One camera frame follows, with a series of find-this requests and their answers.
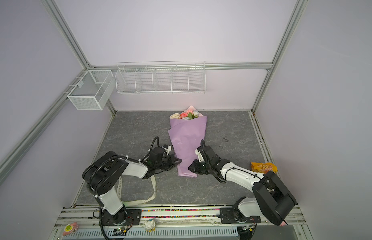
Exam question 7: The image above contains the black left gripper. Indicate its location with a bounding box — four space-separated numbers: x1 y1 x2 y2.
154 154 183 171

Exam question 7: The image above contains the pink purple wrapping paper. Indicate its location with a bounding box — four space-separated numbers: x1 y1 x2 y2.
168 106 208 178

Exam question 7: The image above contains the cream fake rose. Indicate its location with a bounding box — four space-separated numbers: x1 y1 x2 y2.
170 113 182 119

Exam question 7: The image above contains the red pink fake rose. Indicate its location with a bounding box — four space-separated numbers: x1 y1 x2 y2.
180 112 188 119

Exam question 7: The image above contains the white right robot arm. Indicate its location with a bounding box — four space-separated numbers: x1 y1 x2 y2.
189 156 297 226

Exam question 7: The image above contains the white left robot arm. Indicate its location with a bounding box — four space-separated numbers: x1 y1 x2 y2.
82 147 182 226

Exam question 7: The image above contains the yellow snack bag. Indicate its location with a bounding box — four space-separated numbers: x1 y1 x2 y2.
251 162 278 174

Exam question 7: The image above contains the cream printed ribbon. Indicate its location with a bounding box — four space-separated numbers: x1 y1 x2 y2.
117 176 157 207

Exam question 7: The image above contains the white crumpled toy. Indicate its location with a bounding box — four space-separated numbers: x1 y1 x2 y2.
144 219 156 232

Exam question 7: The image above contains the white mesh box basket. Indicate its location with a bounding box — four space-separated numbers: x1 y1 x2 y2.
68 70 116 111

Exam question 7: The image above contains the pink green round toy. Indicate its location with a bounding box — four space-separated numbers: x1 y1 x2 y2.
63 222 79 237

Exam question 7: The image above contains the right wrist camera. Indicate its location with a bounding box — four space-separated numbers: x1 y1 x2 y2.
195 146 218 162

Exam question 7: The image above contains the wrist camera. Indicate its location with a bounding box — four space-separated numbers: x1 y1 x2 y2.
195 146 218 162
149 145 172 160

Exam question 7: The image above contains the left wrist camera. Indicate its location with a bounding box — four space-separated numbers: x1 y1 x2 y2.
149 145 172 160

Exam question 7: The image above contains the white wire shelf basket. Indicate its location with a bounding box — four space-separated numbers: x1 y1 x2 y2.
115 61 207 94

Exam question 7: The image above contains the front rail base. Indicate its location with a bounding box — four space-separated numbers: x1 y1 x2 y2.
47 204 307 240

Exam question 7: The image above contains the aluminium enclosure frame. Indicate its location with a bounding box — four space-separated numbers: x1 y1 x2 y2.
0 1 308 187

